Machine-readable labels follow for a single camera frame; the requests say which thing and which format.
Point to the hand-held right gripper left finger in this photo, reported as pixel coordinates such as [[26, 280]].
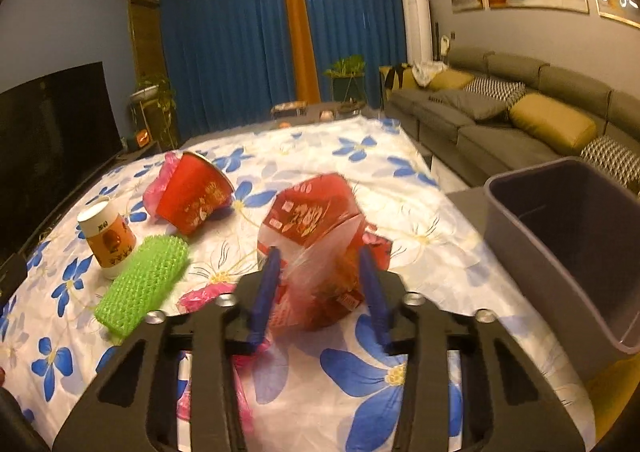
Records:
[[262, 292]]

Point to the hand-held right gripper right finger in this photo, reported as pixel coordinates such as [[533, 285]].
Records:
[[372, 297]]

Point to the pink plastic bag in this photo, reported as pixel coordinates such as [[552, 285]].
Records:
[[152, 194], [205, 297]]

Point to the red snack bag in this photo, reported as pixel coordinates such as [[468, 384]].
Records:
[[305, 217]]

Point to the red instant noodle cup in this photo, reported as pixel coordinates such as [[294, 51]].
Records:
[[192, 197]]

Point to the white orange paper cup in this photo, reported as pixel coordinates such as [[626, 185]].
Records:
[[107, 242]]

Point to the grey plastic bin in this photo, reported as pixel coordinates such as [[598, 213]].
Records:
[[530, 252]]

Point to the blue floral tablecloth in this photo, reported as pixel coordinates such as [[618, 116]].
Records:
[[310, 152]]

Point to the flat cardboard box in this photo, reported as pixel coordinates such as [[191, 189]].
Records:
[[288, 108]]

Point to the small figurine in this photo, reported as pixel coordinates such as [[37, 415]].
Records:
[[326, 115]]

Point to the dark glass coffee table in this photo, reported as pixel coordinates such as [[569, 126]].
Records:
[[320, 107]]

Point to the small orange speaker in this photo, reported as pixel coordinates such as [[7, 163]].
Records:
[[142, 137]]

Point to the grey sectional sofa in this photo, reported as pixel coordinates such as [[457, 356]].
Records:
[[500, 142]]

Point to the flat grey cushion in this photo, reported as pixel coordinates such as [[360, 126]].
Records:
[[470, 105]]

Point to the black garment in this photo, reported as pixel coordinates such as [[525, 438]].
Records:
[[395, 77]]

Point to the potted plant dark green pot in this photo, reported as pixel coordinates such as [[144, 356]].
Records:
[[346, 77]]

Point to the trailing plant white pot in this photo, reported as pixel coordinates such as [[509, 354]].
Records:
[[150, 95]]

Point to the small yellow cushion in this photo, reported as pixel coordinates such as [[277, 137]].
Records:
[[450, 80]]

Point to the white cloth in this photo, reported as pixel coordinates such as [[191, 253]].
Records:
[[429, 72]]

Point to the black white diamond cushion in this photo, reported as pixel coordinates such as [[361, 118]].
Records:
[[495, 88]]

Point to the large yellow cushion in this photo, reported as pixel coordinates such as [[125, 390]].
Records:
[[552, 125]]

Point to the blue curtain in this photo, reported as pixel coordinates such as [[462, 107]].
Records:
[[360, 22], [225, 42]]

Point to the black television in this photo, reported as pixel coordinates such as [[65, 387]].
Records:
[[50, 147]]

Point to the white stick vacuum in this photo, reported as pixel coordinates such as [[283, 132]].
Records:
[[443, 45]]

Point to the orange curtain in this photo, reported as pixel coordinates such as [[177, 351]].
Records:
[[300, 32]]

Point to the white tower air conditioner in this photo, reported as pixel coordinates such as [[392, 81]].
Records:
[[417, 27]]

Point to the black white houndstooth cushion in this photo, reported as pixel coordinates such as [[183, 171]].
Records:
[[612, 157]]

